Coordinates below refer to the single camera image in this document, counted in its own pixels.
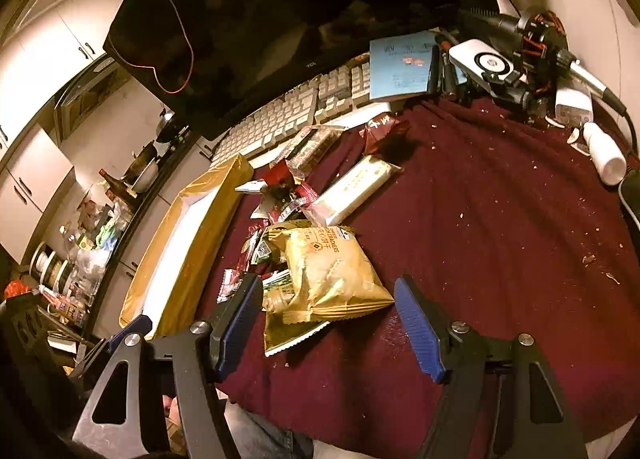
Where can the stack of white plates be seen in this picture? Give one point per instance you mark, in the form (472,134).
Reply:
(47,264)

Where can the small red candy packet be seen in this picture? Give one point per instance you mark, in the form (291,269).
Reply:
(252,244)
(302,196)
(277,176)
(230,284)

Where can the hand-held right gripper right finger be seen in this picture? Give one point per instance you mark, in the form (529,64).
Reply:
(417,329)

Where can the black kitchen countertop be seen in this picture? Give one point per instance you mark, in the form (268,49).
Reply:
(125,239)

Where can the person's jeans leg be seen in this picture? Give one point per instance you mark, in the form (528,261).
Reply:
(270,434)

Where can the steel kettle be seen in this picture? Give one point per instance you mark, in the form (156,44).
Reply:
(167,125)

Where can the black flat monitor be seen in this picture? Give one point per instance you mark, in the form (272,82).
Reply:
(300,14)

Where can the clear-wrapped brown cake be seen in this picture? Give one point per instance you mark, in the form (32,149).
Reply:
(312,146)

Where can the gold-green packet with serrated edge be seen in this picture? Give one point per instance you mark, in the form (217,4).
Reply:
(285,336)

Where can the dark red snack packet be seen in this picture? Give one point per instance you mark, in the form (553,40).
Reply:
(382,131)

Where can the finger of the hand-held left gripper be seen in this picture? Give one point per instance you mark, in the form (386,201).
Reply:
(131,328)

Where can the black tool with white disc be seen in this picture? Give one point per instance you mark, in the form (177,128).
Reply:
(537,54)

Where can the beige computer keyboard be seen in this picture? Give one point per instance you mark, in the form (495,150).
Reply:
(280,119)

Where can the white wall cabinets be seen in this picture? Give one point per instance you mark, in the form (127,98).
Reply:
(35,179)

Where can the gold cardboard box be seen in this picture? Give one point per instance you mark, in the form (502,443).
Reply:
(200,249)

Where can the white and red candy packet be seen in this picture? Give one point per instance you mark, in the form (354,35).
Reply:
(272,211)

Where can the white plastic bottle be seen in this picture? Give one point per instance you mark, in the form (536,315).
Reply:
(605,151)

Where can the blue booklet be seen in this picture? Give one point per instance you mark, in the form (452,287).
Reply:
(400,69)

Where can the black pen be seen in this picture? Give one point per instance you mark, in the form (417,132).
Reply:
(450,76)
(433,71)

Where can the green-gold packet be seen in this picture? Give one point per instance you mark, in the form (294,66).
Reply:
(277,284)

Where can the maroon cloth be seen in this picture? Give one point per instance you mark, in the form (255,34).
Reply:
(500,239)

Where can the black wok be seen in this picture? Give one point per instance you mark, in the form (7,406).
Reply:
(142,171)

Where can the yellow cracker packet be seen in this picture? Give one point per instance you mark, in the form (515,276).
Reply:
(330,269)

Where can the white small device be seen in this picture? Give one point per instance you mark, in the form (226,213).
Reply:
(574,106)

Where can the beige long pastry packet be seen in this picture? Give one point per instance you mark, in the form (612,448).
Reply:
(350,189)

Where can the dark glass bottle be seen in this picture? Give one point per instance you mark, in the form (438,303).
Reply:
(112,183)

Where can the silver white wrapper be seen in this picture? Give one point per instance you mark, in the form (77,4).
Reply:
(250,186)

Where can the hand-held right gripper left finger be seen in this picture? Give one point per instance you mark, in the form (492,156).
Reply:
(240,319)

